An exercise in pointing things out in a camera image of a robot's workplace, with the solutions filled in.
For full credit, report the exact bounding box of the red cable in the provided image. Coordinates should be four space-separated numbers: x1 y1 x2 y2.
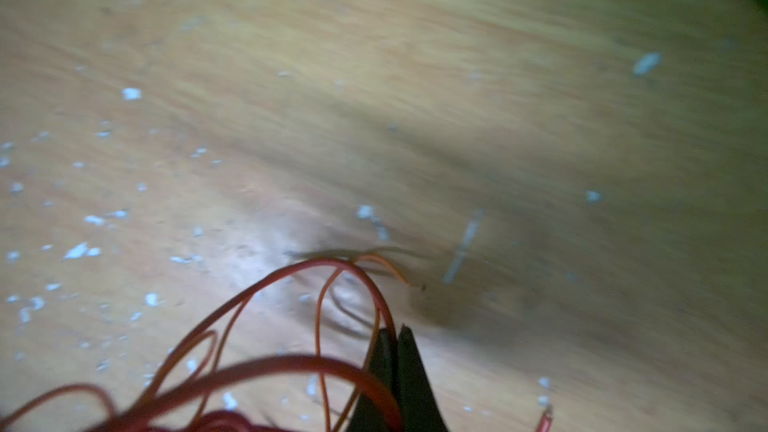
0 257 404 432

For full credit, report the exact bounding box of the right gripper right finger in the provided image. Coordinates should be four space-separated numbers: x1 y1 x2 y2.
395 325 448 432

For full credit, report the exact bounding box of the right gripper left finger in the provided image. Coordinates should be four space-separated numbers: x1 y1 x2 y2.
346 328 396 432

